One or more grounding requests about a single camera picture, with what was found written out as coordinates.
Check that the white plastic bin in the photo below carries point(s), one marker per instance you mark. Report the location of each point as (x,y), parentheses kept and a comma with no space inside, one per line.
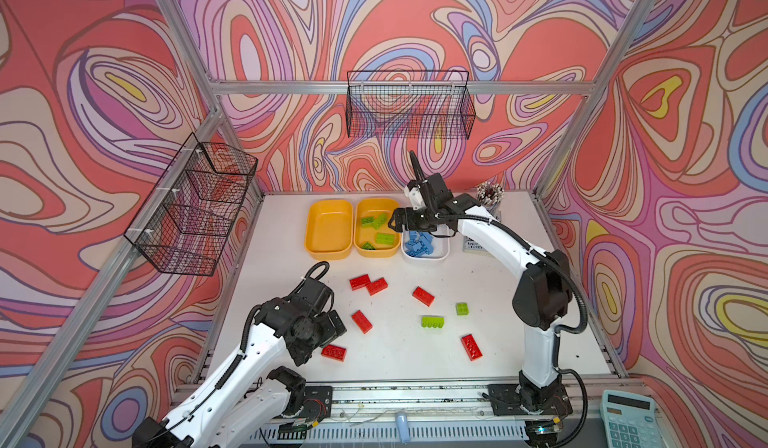
(441,243)

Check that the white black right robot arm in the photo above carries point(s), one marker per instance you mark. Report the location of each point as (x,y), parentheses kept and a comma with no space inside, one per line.
(546,298)

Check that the left yellow plastic bin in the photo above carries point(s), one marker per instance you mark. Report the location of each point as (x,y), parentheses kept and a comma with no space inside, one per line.
(329,231)

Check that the right yellow plastic bin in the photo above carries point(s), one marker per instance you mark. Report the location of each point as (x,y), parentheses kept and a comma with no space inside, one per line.
(373,238)

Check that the blue lego brick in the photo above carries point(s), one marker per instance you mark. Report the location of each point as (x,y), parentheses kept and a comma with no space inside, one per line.
(415,249)
(426,240)

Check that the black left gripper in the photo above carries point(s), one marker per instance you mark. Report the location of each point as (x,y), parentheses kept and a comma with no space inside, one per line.
(331,331)

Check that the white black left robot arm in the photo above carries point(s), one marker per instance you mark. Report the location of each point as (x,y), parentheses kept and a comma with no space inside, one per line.
(253,385)

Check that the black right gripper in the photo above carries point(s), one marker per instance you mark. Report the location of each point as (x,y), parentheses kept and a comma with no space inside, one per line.
(398,217)

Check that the red lego brick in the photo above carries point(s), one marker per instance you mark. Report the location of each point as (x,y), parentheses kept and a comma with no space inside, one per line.
(334,352)
(362,322)
(376,286)
(359,282)
(423,296)
(471,347)

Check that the black wire basket left wall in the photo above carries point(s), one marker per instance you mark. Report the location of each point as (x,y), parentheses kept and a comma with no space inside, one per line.
(185,225)

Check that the Andy Griffiths paperback book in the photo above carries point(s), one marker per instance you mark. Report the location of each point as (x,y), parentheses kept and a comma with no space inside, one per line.
(469,245)

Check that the black wire basket wall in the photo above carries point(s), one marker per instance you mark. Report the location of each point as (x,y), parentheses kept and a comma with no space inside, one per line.
(419,104)
(185,225)

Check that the clear cup of pencils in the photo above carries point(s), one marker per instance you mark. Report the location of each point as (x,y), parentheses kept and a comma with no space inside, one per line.
(490,195)

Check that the black wire basket back wall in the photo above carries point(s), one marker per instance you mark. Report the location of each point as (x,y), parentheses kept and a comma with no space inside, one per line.
(419,104)

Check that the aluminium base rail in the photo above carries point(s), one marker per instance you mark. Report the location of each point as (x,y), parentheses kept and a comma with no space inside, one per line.
(410,414)

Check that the yellow plastic bin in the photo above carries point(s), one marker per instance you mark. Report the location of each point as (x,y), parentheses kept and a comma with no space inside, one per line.
(373,238)
(329,231)

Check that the white desk calculator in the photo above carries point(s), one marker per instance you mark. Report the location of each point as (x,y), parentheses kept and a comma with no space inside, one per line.
(629,420)

